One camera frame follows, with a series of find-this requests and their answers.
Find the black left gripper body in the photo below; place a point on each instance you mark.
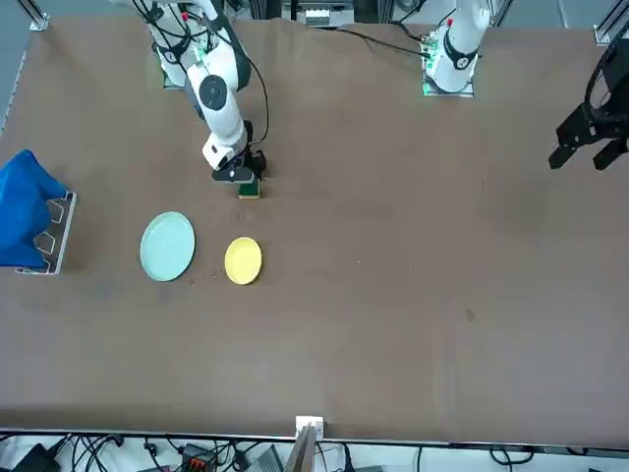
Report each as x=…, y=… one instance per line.
x=618, y=69

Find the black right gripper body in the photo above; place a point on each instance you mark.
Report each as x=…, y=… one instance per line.
x=256, y=164

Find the green and yellow sponge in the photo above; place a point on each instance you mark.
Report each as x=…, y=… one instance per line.
x=250, y=192

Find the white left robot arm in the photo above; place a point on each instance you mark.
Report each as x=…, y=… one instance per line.
x=457, y=54

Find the small yellow dish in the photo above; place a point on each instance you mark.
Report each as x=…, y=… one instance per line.
x=243, y=260

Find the pale green round plate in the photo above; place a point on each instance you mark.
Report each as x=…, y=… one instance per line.
x=167, y=246

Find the white power strip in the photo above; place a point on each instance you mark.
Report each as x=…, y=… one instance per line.
x=317, y=18

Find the silver metal rack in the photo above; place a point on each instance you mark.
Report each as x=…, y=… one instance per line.
x=66, y=231

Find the blue cloth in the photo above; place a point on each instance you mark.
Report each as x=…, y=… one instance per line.
x=19, y=211

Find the black box with red ports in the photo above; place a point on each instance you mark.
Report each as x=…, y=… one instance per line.
x=196, y=462

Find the black power adapter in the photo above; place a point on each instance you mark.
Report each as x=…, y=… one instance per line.
x=34, y=459

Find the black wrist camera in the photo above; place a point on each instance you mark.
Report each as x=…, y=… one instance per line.
x=233, y=174

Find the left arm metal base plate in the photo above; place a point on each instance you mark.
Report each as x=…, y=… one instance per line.
x=444, y=93

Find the white post foot bracket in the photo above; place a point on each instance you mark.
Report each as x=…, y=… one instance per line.
x=317, y=425

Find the aluminium camera post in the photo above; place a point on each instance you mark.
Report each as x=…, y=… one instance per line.
x=301, y=452

